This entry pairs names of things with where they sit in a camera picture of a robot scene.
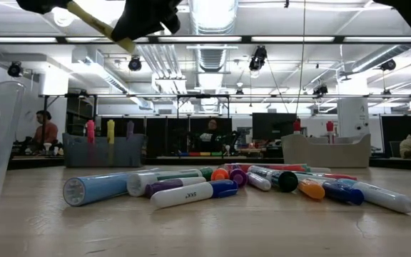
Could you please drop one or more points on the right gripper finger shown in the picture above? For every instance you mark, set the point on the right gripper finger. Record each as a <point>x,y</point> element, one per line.
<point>145,18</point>

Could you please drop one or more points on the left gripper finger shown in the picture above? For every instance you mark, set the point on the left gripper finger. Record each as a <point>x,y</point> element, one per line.
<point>41,4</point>

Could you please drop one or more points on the slim yellow marker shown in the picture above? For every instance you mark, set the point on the slim yellow marker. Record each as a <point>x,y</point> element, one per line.
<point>95,25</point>

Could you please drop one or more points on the purple highlighter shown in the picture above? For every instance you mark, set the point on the purple highlighter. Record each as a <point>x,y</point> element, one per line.
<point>129,128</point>

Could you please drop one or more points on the yellow highlighter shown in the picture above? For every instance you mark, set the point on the yellow highlighter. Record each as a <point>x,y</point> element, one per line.
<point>110,130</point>

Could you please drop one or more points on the pink highlighter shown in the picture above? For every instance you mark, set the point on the pink highlighter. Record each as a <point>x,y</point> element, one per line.
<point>90,130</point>

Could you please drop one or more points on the dark red dry-erase marker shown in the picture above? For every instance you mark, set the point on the dark red dry-erase marker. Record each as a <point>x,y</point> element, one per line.
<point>297,126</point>

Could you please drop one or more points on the bright red dry-erase marker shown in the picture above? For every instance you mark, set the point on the bright red dry-erase marker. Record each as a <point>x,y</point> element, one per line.
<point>330,126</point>

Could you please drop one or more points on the black hanging spotlight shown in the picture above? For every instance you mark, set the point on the black hanging spotlight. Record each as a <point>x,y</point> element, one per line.
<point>388,65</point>
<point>320,90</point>
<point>259,57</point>
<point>14,69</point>
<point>135,64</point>

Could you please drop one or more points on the black partition curtain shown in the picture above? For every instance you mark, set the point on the black partition curtain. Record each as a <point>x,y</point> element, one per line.
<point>162,135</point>
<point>391,137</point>

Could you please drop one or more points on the dark grey plastic bin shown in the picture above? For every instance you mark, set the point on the dark grey plastic bin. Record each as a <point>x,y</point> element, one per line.
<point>102,157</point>

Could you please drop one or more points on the row of coloured blocks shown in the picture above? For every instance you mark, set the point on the row of coloured blocks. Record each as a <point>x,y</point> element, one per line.
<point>202,153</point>

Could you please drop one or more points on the small white desk object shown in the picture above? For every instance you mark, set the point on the small white desk object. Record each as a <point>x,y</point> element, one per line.
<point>227,148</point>

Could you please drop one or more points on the white green-capped marker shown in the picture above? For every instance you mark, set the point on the white green-capped marker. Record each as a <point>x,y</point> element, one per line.
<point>148,180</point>

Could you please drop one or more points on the black monitor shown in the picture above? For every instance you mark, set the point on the black monitor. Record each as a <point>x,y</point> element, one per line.
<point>273,126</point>

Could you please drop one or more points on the white purple-capped marker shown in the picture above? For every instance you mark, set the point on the white purple-capped marker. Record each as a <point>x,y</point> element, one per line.
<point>166,185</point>

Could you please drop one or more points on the orange-pink marker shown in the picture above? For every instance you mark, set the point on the orange-pink marker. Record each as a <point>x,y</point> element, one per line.
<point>219,175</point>

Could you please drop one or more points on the light blue highlighter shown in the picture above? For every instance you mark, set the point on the light blue highlighter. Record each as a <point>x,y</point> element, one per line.
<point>98,185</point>

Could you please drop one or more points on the white blue-capped marker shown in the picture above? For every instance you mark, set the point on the white blue-capped marker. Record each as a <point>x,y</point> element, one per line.
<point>184,195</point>

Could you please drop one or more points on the purple marker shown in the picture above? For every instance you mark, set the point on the purple marker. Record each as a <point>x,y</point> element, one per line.
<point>239,176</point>

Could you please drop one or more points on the black overhead beam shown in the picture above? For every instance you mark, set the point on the black overhead beam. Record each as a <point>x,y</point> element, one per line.
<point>339,39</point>

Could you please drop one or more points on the slim red marker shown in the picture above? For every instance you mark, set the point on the slim red marker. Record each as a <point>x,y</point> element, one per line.
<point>280,167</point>

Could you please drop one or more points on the dark green-capped marker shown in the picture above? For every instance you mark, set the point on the dark green-capped marker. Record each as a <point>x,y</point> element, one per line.
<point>282,178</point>

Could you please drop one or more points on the slim teal marker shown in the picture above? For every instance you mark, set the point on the slim teal marker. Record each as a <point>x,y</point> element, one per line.
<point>307,167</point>

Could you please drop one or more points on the light grey plastic bin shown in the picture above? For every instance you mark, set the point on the light grey plastic bin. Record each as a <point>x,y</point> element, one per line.
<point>327,153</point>

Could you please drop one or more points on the white pillar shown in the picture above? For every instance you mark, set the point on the white pillar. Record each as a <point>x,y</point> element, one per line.
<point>353,118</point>

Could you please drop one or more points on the thin orange marker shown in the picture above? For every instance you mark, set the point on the thin orange marker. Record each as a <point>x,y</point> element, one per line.
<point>312,189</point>

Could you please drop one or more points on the thin white red-capped marker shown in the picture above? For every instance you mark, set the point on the thin white red-capped marker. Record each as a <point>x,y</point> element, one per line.
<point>341,176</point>

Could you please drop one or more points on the thin dark blue marker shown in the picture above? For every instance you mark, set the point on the thin dark blue marker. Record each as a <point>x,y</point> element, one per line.
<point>344,194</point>

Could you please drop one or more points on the thin white light-blue marker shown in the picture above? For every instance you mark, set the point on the thin white light-blue marker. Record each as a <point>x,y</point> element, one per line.
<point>387,200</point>

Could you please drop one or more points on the silver ventilation duct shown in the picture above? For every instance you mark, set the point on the silver ventilation duct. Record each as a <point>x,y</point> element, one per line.
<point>210,60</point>

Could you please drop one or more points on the black background frame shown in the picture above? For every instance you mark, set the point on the black background frame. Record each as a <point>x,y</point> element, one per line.
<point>205,96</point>

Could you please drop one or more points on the black metal table frame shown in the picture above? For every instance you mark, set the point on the black metal table frame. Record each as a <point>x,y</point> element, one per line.
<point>162,161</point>

